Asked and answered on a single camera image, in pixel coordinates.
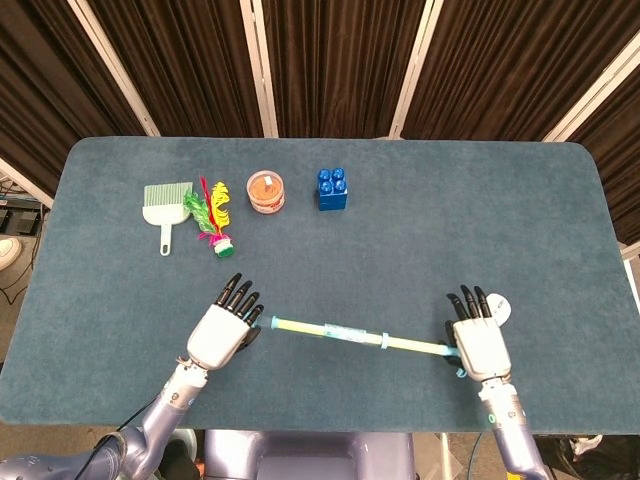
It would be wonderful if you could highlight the white crumpled paper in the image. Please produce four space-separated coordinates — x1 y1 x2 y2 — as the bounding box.
573 434 605 455

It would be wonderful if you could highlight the blue felt table cover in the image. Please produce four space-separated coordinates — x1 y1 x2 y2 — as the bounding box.
0 136 640 435

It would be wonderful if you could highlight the small pale green dustpan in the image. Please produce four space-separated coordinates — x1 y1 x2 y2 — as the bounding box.
142 182 194 257

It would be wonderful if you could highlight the black bag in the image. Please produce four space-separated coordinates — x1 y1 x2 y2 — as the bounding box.
537 434 640 480

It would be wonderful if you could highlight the clear jar of rubber bands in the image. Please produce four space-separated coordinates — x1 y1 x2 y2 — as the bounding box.
245 170 287 215

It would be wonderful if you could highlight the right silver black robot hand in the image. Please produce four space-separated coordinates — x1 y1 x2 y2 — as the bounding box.
438 284 513 384

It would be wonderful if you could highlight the pale green plastic bucket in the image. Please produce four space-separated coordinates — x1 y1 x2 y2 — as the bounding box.
162 427 199 454

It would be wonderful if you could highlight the yellow and blue water pump toy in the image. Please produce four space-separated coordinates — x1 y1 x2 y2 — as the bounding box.
277 319 470 379

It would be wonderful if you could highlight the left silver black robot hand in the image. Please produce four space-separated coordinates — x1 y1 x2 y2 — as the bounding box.
185 272 265 371

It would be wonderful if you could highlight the brown pleated curtain panel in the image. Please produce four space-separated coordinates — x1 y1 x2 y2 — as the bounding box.
569 54 640 246
87 0 265 139
0 0 151 199
402 0 640 143
262 0 431 140

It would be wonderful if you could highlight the purple grey robot torso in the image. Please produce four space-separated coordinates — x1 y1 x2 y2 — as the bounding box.
202 428 416 480

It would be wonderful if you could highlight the white computer mouse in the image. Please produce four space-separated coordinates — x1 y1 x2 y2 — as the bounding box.
487 293 512 329

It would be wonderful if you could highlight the colourful feather shuttlecock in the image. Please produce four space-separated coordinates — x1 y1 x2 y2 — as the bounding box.
182 174 236 260

